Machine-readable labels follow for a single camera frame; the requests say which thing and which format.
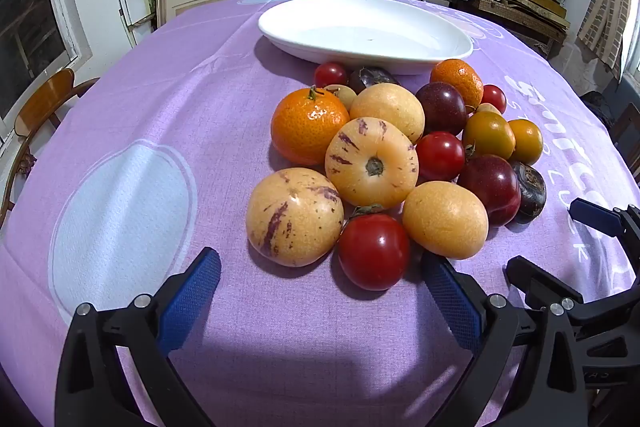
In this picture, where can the dark red plum with stem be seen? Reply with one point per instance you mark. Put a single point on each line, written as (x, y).
(441, 107)

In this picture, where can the red cherry tomato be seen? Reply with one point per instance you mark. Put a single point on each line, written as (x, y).
(330, 74)
(495, 98)

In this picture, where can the orange-yellow tomato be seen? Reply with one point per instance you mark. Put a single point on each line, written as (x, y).
(526, 142)

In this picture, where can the brown longan with twig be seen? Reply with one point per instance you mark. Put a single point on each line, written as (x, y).
(341, 94)

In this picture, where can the large red tomato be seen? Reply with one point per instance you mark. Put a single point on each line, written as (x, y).
(374, 252)

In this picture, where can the yellow pepino melon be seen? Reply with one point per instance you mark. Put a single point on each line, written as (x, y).
(387, 107)
(445, 219)

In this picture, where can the brick-pattern curtain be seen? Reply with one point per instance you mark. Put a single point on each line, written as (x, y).
(607, 7)

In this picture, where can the wrinkled dark passion fruit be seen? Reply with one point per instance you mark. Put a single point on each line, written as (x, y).
(372, 79)
(531, 189)

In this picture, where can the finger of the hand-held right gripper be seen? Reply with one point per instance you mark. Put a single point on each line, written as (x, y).
(595, 214)
(530, 274)

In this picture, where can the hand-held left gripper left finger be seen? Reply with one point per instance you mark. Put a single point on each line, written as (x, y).
(192, 297)

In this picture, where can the medium red tomato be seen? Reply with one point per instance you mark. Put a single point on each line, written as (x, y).
(440, 155)

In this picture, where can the light brown wooden chair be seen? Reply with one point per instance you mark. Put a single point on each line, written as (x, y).
(42, 99)

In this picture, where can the purple printed tablecloth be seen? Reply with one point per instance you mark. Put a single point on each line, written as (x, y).
(150, 107)

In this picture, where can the mandarin orange with stem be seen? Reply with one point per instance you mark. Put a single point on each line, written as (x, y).
(307, 127)

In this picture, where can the bright window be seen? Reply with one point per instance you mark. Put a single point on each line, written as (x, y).
(634, 37)

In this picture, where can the dark bag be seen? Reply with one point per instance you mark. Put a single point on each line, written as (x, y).
(597, 104)

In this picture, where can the purple-striped pepino melon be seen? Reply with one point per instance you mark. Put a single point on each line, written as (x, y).
(294, 217)
(372, 147)

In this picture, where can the white-framed window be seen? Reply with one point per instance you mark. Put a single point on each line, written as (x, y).
(25, 22)

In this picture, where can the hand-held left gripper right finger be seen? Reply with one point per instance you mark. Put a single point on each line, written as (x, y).
(452, 297)

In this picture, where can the dark wooden chair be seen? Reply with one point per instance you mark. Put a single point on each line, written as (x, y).
(630, 127)

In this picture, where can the white oval plate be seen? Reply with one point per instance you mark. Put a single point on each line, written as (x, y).
(365, 32)

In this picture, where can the yellow-green tomato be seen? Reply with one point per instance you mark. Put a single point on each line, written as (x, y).
(488, 135)

